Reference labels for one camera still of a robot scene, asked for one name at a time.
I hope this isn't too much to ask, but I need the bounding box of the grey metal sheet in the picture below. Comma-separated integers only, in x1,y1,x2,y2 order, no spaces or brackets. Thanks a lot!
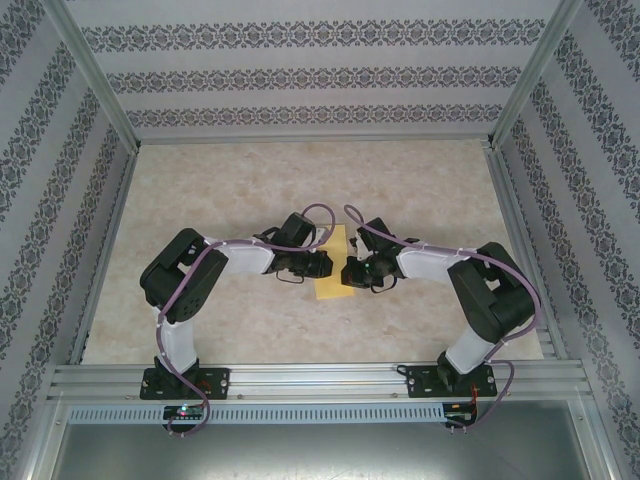
49,422,609,480

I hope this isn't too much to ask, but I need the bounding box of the small circuit board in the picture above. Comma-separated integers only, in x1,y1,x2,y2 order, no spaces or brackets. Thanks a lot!
163,404,205,420
444,403,479,424

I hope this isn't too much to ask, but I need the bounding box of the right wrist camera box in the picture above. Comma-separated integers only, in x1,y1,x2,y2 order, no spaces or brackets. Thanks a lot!
353,217,396,251

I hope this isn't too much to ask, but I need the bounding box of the aluminium mounting rail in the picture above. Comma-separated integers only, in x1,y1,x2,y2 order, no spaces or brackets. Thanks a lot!
47,360,596,401

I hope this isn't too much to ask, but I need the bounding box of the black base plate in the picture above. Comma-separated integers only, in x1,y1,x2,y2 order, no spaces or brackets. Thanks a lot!
405,363,499,400
139,367,232,401

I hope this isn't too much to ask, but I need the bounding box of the grey slotted cable duct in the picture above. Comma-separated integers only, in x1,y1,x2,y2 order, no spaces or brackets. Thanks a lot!
67,403,446,424

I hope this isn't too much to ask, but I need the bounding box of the aluminium side rail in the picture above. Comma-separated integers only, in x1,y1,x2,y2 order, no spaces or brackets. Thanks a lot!
67,147,141,366
483,144,571,362

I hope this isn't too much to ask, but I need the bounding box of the purple cable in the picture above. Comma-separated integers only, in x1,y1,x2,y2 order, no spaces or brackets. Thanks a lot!
155,202,337,437
342,202,544,431

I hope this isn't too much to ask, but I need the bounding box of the aluminium frame post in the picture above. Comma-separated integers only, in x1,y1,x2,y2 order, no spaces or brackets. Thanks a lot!
487,0,584,149
42,0,142,151

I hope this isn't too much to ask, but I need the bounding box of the aluminium frame bar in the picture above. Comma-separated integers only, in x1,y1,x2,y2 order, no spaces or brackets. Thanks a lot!
582,394,629,480
17,394,64,480

